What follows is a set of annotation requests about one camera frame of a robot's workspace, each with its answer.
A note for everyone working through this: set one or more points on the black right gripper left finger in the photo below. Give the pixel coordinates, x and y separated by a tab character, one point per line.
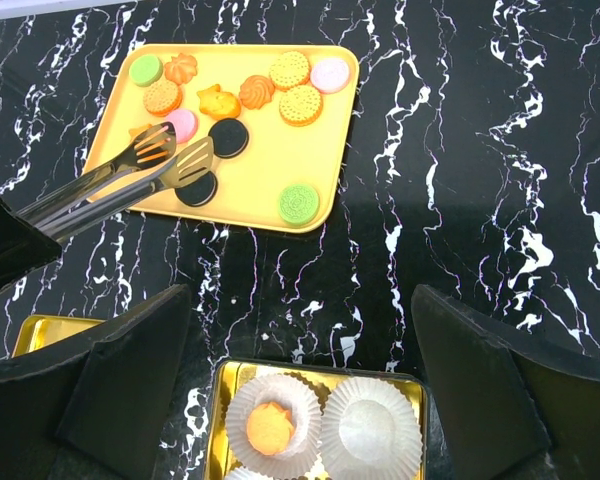
104	392

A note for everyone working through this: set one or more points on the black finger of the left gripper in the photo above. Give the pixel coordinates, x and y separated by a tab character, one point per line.
23	248

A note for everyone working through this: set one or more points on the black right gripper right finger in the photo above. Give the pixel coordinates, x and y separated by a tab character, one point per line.
511	404

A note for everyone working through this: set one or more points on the gold tin lid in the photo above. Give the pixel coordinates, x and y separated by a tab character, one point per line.
39	331

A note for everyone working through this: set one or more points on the metal serving tongs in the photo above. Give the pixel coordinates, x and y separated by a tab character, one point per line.
117	184

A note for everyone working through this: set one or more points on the orange cat-shaped cookie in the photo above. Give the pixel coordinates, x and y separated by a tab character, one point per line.
269	428

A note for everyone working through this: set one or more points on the gold cookie tin box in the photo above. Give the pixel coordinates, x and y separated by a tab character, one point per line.
234	373

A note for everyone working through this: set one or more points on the black sandwich cookie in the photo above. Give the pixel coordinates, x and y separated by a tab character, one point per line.
199	192
230	137

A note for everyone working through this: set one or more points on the white paper cup rear-right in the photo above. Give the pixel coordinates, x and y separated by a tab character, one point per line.
370	431

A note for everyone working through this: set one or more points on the white paper cup front-left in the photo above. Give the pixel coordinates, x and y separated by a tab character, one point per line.
244	473

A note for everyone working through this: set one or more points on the yellow cat-shaped cookie left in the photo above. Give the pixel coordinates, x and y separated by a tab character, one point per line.
148	144

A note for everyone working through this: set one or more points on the yellow cat-shaped cookie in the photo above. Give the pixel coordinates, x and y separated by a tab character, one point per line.
148	144
218	104

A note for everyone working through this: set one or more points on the white paper cup rear-left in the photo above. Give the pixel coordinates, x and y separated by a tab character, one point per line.
292	394

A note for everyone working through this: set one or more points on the yellow dotted sandwich cookie left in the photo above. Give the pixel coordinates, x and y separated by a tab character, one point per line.
162	97

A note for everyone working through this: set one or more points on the pink round cookie left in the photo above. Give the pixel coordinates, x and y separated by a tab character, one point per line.
185	124

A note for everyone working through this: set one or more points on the pink round cookie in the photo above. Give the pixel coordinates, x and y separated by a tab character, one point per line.
185	124
330	75

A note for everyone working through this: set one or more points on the green round cookie top-left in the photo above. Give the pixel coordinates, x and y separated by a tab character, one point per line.
145	70

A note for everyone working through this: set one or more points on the orange swirl cookie left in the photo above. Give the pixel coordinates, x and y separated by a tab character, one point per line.
181	69

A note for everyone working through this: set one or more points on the orange swirl cookie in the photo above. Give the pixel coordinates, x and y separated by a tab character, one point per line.
256	91
181	69

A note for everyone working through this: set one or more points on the yellow cat-shaped cookie centre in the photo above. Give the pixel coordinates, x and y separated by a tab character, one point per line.
218	104

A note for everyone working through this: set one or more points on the green embossed round cookie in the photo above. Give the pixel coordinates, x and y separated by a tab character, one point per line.
298	204

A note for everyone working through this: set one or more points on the orange swirl cookie centre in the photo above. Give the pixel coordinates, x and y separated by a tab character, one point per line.
256	91

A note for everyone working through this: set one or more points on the yellow plastic tray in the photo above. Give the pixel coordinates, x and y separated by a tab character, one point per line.
276	155

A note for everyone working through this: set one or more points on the yellow dotted cookie top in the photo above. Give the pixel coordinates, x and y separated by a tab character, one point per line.
289	70

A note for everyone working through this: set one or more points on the pink round cookie right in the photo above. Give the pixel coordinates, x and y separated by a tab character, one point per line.
330	75

